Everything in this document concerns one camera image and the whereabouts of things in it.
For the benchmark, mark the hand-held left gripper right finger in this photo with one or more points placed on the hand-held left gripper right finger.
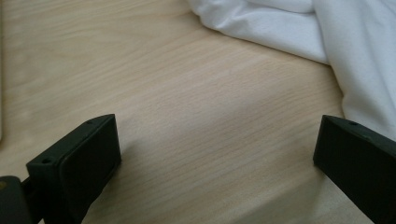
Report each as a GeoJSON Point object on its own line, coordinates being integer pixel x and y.
{"type": "Point", "coordinates": [358, 161]}

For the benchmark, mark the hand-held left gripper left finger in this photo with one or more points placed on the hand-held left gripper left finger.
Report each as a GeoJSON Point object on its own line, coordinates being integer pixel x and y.
{"type": "Point", "coordinates": [77, 168]}

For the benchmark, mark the white t-shirt with dark print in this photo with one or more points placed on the white t-shirt with dark print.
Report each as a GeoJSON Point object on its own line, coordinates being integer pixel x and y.
{"type": "Point", "coordinates": [358, 46]}

